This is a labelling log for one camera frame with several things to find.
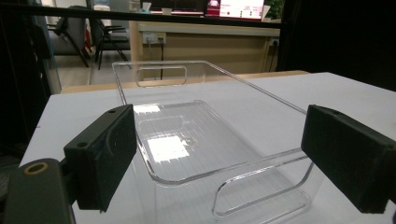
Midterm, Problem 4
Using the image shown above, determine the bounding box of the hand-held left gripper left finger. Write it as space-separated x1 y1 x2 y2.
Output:
63 104 138 213

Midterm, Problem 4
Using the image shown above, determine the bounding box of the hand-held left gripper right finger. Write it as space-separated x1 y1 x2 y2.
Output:
300 104 396 215

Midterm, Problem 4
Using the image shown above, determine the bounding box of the clear plastic storage bin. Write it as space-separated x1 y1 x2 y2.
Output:
111 60 316 224

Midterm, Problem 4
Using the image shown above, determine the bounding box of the black folding chair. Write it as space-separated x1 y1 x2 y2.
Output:
92 18 132 71

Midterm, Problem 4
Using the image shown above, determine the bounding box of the black curtain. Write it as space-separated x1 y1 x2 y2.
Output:
277 0 396 91

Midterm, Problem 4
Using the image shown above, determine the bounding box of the grey armchair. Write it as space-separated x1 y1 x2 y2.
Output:
47 5 93 68

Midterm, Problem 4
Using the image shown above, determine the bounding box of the wooden counter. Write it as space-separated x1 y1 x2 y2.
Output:
128 20 281 76

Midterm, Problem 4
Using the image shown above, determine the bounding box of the green plant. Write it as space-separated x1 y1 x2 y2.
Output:
266 0 286 20

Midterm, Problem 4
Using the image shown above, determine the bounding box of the dark monitor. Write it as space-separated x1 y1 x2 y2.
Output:
148 0 205 15

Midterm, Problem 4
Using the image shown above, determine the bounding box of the monitor with red white screen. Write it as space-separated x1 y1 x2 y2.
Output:
205 0 265 21

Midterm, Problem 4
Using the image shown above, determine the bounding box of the black power cable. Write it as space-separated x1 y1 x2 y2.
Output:
159 37 165 80

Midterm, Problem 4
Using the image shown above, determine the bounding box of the white wall socket strip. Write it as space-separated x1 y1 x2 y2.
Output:
142 32 167 45

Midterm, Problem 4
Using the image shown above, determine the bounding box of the black metal frame bar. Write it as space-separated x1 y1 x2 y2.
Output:
0 3 283 30

